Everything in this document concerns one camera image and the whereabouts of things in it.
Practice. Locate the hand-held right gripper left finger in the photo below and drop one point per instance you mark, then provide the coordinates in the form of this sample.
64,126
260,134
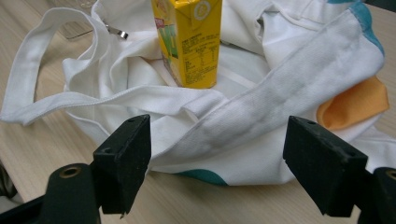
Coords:
123,161

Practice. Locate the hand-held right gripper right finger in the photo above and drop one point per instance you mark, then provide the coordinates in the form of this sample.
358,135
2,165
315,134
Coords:
323,168

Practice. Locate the white cloth tote bag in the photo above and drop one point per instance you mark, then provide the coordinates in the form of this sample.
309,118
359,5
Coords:
249,146

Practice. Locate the yellow drink carton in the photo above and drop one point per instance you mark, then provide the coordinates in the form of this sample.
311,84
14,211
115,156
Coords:
196,46

